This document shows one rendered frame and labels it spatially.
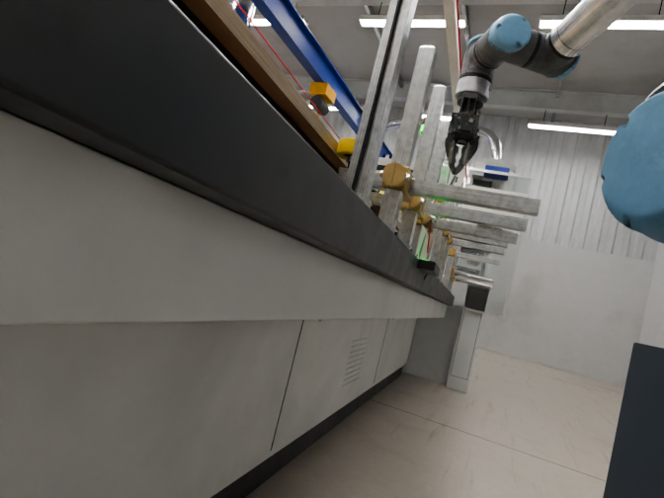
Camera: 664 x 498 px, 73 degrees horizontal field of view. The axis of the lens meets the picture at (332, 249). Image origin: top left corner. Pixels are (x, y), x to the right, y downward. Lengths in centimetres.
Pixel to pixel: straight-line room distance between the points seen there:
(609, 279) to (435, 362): 673
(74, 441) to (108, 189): 43
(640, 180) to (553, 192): 986
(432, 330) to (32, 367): 349
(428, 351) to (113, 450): 333
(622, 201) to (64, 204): 52
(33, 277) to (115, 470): 51
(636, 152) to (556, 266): 953
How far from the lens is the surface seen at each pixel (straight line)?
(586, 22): 125
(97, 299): 31
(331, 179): 50
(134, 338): 67
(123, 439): 74
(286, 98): 84
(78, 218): 29
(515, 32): 129
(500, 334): 999
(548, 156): 1065
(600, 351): 1013
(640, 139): 59
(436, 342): 387
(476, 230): 149
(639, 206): 57
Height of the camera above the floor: 58
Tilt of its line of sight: 4 degrees up
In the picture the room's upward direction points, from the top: 14 degrees clockwise
